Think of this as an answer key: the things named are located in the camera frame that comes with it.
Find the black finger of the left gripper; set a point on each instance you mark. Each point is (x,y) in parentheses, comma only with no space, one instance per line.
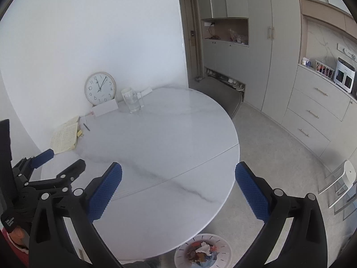
(71,173)

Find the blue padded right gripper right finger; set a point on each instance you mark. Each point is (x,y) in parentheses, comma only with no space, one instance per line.
(253,193)

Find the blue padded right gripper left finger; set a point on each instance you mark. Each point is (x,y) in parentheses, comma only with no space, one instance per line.
(101,190)

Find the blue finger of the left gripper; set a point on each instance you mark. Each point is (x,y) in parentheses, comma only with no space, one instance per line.
(41,159)

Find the white tissue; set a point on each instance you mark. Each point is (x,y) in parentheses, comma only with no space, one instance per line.
(203,253)

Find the white plastic trash bin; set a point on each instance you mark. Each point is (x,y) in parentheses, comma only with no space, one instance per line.
(221,252)

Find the open yellowed notebook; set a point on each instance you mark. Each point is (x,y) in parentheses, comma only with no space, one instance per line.
(65,136)

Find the white small card box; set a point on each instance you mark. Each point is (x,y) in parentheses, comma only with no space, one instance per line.
(105,108)

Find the white oval marble table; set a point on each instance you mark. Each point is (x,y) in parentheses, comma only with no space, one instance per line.
(178,155)

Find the white step stool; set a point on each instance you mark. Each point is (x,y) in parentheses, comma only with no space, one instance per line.
(345,175)

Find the grey dining chair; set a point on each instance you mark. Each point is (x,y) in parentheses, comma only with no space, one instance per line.
(230,99)

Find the clear glass mug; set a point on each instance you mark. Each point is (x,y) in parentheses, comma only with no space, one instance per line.
(132,100)

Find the white drawer cabinet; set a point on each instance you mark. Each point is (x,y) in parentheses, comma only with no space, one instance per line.
(322,117)

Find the shoes in cabinet niche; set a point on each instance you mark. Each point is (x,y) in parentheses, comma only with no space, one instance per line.
(232,83)

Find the white countertop appliance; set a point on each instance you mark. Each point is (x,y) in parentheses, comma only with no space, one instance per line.
(344,75)

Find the tall grey wardrobe cabinet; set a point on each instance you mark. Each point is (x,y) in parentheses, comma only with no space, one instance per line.
(256,43)

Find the brown entrance door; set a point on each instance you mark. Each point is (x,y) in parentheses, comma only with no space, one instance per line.
(192,38)

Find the round white wall clock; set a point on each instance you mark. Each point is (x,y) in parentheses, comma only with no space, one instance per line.
(100,87)

